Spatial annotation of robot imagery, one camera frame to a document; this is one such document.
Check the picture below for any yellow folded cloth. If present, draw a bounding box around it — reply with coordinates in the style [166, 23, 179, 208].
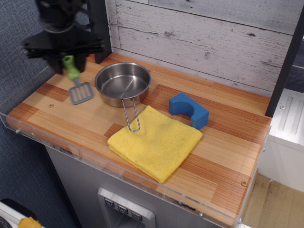
[107, 106, 202, 183]

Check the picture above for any stainless steel pot wire handle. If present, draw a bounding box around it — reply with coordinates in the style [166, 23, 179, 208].
[94, 62, 152, 133]

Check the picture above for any dark right vertical post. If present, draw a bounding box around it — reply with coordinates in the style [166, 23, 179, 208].
[265, 7, 304, 117]

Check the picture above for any grey toy cabinet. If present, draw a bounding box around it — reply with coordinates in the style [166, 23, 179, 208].
[46, 147, 218, 228]

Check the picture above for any silver dispenser button panel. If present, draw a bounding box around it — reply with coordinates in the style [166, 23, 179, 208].
[97, 187, 156, 228]

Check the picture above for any blue arch shaped block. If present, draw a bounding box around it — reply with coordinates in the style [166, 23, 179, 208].
[169, 93, 209, 130]

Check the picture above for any white side unit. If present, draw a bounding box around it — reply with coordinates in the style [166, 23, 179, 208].
[257, 89, 304, 192]

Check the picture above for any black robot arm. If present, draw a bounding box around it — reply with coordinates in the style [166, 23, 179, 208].
[21, 0, 105, 74]

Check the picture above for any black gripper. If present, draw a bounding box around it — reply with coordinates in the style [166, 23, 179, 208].
[21, 14, 105, 75]

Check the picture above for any green handled grey toy spatula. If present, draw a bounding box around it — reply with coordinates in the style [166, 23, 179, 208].
[62, 56, 94, 105]

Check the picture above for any clear acrylic table guard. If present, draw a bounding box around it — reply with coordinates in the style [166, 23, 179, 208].
[4, 63, 271, 228]

